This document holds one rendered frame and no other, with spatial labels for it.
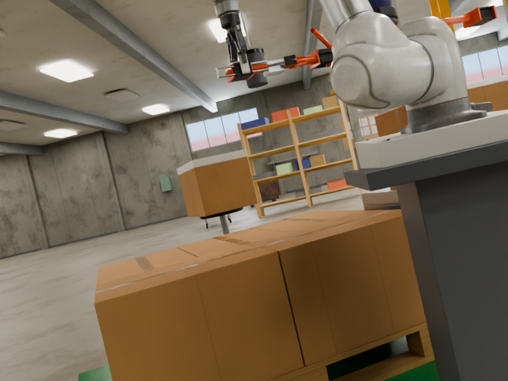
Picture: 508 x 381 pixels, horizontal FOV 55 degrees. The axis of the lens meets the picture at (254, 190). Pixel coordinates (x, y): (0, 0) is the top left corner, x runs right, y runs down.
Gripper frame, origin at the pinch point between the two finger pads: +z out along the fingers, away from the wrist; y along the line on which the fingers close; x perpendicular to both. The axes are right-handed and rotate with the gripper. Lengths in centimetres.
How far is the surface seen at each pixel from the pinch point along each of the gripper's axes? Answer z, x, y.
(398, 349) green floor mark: 120, -37, -2
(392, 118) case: 29, -65, 8
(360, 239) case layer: 70, -22, -19
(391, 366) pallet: 118, -24, -16
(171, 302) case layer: 72, 47, -19
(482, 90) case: 27, -89, -19
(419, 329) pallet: 107, -37, -20
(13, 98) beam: -262, 187, 1037
